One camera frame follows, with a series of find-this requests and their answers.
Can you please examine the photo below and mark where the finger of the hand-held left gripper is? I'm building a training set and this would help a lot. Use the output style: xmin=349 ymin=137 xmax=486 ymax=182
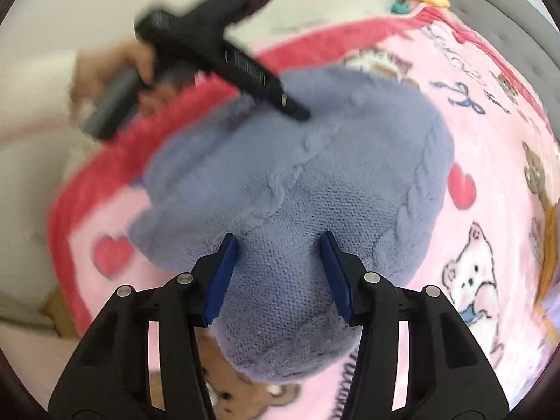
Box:
xmin=224 ymin=38 xmax=312 ymax=122

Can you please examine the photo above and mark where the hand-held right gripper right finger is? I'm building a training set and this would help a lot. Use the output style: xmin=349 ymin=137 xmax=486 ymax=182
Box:
xmin=319 ymin=232 xmax=510 ymax=420

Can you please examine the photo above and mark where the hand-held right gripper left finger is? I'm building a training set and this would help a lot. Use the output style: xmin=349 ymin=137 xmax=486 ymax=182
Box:
xmin=48 ymin=233 xmax=240 ymax=420

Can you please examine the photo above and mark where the lavender cable-knit sweater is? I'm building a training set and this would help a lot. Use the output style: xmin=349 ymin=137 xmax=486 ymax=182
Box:
xmin=129 ymin=70 xmax=456 ymax=379

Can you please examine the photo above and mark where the person's left hand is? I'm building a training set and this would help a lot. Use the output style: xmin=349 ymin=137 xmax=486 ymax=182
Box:
xmin=70 ymin=41 xmax=198 ymax=117

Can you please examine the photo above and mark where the tan object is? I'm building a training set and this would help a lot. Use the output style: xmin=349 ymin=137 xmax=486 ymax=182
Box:
xmin=38 ymin=288 xmax=82 ymax=338

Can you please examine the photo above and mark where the pink printed blanket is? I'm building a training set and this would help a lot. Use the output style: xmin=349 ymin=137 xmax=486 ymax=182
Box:
xmin=46 ymin=4 xmax=560 ymax=420

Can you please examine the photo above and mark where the white bedding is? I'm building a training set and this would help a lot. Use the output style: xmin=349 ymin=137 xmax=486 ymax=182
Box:
xmin=0 ymin=138 xmax=95 ymax=327

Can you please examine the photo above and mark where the orange cloth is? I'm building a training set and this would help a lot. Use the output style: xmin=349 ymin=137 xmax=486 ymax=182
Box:
xmin=531 ymin=201 xmax=560 ymax=342

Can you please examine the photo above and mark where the grey upholstered headboard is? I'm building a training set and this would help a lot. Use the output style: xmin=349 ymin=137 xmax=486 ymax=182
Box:
xmin=420 ymin=0 xmax=560 ymax=141

